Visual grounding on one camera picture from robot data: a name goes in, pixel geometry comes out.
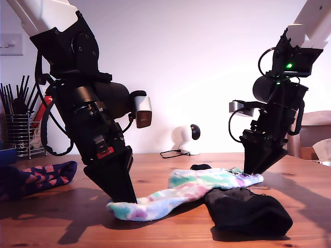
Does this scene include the dark grey sock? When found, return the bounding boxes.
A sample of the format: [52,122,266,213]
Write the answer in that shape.
[204,188,294,236]

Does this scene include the black security camera cable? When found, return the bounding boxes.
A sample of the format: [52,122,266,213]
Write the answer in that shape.
[159,149,192,159]

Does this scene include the chrome wire utensil caddy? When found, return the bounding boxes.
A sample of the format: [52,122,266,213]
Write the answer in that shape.
[4,113,49,159]

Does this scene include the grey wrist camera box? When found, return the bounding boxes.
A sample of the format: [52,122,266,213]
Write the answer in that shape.
[229,100,256,118]
[129,90,153,129]

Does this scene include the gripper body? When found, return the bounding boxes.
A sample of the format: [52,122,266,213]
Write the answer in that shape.
[238,102,298,152]
[61,101,128,166]

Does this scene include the white round security camera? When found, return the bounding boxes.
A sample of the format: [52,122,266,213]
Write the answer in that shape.
[172,123,202,156]

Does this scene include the wooden chair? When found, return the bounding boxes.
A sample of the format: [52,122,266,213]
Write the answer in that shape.
[287,110,331,161]

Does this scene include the red paper packet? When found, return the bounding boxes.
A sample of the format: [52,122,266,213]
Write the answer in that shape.
[31,95,52,129]

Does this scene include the small black sock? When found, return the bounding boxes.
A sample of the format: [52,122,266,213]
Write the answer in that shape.
[190,163,212,171]

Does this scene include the white light switch plate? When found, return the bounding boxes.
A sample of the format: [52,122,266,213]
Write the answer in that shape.
[0,33,24,57]

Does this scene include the pastel tie-dye sock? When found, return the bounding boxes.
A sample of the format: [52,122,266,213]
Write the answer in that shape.
[106,167,265,222]

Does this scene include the blue box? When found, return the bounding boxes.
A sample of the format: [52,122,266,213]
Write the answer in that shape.
[0,148,18,166]

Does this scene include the purple sock with pink squares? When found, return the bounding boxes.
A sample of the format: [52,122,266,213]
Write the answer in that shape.
[0,160,78,201]

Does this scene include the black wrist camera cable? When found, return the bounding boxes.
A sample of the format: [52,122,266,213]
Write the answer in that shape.
[121,113,137,136]
[228,108,249,143]

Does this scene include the white paper packet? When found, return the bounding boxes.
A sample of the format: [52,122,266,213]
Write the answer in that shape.
[32,127,48,151]

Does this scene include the white tissue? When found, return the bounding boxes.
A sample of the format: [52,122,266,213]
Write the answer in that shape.
[311,138,331,162]

